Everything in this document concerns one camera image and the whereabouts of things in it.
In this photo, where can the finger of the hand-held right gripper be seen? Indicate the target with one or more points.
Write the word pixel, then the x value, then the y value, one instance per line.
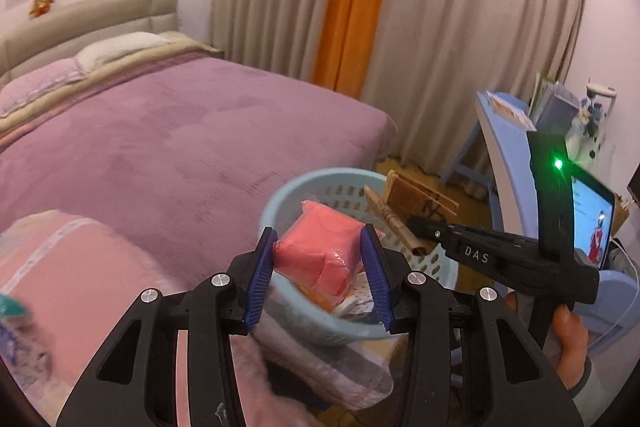
pixel 470 253
pixel 485 234

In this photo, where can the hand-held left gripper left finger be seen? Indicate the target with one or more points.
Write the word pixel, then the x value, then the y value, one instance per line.
pixel 260 279

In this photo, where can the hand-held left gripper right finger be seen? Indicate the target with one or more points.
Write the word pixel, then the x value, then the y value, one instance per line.
pixel 378 282

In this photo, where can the white polka dot cloth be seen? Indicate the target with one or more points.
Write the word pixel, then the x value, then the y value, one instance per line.
pixel 357 303

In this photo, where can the orange plastic bag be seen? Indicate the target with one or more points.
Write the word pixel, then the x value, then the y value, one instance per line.
pixel 322 302

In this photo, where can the pink packet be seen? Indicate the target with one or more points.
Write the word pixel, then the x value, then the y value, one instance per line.
pixel 320 252

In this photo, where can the light blue plastic basket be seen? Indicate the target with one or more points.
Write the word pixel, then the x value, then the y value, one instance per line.
pixel 320 329

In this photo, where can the person's right forearm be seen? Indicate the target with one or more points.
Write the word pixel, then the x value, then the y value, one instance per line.
pixel 585 379

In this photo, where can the person's right hand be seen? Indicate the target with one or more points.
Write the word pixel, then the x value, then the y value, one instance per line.
pixel 572 342

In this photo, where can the tablet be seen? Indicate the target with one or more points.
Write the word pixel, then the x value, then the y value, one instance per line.
pixel 592 217

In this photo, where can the blue white desk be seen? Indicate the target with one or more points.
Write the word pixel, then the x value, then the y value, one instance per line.
pixel 505 167

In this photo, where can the wooden box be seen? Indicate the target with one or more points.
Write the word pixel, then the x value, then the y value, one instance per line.
pixel 621 214

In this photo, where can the blue stool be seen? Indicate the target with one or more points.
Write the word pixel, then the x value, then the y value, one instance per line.
pixel 467 152

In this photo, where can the small toy figure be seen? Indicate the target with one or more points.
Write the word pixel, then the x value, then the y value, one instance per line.
pixel 590 117

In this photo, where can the orange printed card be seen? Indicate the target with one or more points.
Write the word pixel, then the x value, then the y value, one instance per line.
pixel 510 109

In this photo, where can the white desk lamp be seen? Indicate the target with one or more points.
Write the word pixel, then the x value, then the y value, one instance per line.
pixel 602 89

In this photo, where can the purple bed blanket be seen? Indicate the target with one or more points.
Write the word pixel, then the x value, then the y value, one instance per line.
pixel 175 147

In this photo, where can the pink blanket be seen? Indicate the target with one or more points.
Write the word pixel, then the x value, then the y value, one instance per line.
pixel 100 267

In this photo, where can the beige quilt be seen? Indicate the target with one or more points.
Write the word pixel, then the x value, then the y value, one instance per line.
pixel 125 72

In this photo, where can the teal patterned packet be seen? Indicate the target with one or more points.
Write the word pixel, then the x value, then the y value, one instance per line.
pixel 20 347

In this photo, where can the orange curtain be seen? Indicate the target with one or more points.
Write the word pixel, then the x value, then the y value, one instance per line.
pixel 355 7

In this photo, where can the white patterned pillow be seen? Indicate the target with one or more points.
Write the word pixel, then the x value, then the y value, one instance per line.
pixel 120 47

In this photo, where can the purple pillow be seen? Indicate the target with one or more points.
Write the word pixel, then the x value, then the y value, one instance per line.
pixel 35 84

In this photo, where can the beige padded headboard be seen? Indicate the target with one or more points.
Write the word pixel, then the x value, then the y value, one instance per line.
pixel 100 14

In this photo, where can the orange plush toy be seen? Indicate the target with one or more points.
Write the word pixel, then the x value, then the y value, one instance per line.
pixel 41 6

